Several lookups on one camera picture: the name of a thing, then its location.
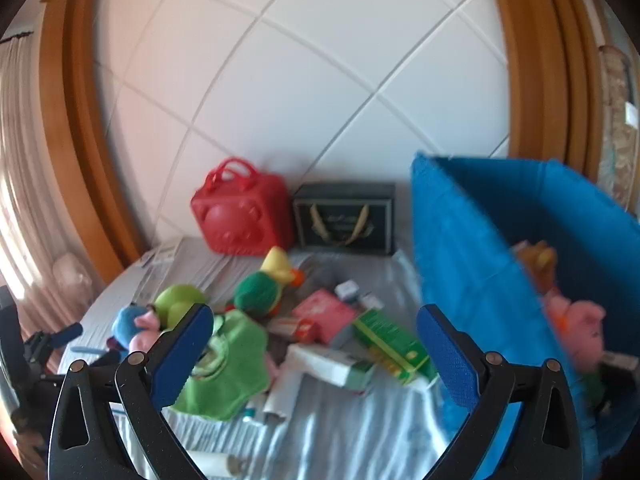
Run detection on green duck plush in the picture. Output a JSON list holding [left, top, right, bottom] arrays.
[[232, 246, 307, 317]]

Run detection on white and green box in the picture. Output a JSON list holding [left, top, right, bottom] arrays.
[[287, 344, 377, 392]]

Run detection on green medicine box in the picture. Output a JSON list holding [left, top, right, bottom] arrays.
[[352, 308, 438, 387]]

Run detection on pink box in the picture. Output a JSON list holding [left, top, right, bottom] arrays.
[[292, 289, 357, 346]]

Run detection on beige curtain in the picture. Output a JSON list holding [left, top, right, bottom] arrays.
[[0, 35, 66, 311]]

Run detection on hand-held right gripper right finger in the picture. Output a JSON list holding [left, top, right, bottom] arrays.
[[416, 304, 583, 480]]

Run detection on pig plush in blue outfit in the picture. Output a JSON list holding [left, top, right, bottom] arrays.
[[111, 304, 167, 354]]

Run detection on white paper sheets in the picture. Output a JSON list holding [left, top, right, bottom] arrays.
[[134, 237, 242, 302]]

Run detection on white cardboard tube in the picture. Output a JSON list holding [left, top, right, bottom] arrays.
[[264, 374, 302, 419], [190, 452, 242, 479]]

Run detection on white cloth-covered desktop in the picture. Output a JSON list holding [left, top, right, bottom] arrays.
[[57, 237, 451, 480]]

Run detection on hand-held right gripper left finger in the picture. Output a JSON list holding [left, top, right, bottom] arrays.
[[47, 304, 215, 480]]

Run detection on blue plastic storage crate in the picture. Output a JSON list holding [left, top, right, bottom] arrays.
[[410, 152, 640, 480]]

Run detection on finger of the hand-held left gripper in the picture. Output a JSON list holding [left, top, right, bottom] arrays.
[[30, 324, 83, 356]]

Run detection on brown teddy bear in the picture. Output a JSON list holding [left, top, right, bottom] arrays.
[[515, 240, 558, 291]]

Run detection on pink pig plush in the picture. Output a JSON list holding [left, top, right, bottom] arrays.
[[542, 292, 607, 366]]

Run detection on black gift box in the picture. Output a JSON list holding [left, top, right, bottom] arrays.
[[292, 182, 397, 257]]

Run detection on red white packet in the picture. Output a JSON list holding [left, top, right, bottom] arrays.
[[269, 316, 322, 344]]

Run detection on red toy suitcase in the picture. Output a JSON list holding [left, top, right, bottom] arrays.
[[190, 157, 295, 256]]

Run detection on wooden door frame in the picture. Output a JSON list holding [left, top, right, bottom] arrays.
[[39, 0, 147, 286], [482, 0, 608, 181]]

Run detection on rolled patterned carpet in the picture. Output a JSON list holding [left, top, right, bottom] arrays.
[[597, 45, 640, 196]]

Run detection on green round plush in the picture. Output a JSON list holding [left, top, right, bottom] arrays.
[[154, 284, 208, 328]]

